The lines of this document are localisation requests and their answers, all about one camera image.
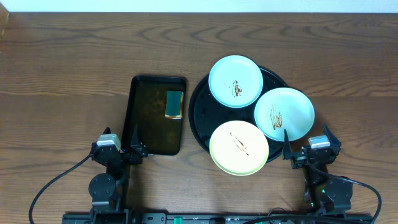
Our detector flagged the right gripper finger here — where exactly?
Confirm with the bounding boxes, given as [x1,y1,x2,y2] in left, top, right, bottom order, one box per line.
[323,123,341,148]
[282,129,292,160]

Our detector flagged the light blue plate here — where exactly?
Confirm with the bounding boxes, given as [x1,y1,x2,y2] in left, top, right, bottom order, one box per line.
[208,55,264,108]
[254,87,315,142]

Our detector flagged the yellow plate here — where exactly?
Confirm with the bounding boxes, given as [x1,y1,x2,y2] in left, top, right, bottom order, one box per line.
[209,120,269,176]

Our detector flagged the green yellow sponge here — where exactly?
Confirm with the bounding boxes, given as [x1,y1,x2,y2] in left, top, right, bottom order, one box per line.
[165,91,183,119]

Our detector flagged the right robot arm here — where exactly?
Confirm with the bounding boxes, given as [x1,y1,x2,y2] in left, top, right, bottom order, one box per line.
[282,125,353,216]

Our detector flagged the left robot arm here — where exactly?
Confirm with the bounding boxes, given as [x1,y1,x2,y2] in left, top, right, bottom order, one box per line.
[88,126,148,213]

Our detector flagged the black rectangular tray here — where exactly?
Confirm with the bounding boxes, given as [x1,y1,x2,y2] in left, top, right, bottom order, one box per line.
[121,75,187,156]

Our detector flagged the light blue plate top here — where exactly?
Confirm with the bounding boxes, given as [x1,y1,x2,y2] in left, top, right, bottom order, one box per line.
[208,55,264,108]

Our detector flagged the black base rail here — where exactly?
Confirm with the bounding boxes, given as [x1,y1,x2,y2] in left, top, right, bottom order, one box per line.
[62,212,371,224]

